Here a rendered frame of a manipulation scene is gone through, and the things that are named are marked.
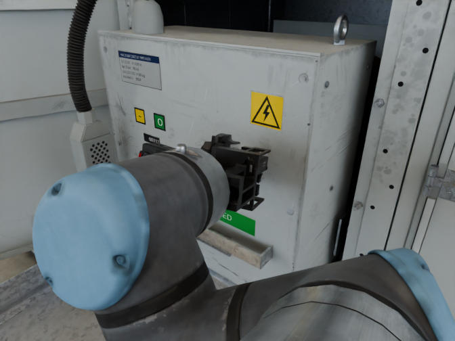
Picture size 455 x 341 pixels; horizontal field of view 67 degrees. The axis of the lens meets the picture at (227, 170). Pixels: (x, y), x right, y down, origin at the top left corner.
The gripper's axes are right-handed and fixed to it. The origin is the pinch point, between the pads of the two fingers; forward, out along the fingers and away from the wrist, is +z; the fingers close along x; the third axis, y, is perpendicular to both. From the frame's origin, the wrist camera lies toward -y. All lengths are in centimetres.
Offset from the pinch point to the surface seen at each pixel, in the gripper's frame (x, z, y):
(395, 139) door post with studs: 5.4, 9.0, 22.6
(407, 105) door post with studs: 10.9, 7.4, 23.1
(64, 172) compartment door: -16, 16, -55
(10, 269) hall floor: -107, 75, -162
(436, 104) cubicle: 11.4, 6.3, 26.8
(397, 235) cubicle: -11.4, 12.5, 26.4
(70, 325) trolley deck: -40, -5, -31
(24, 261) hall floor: -104, 83, -160
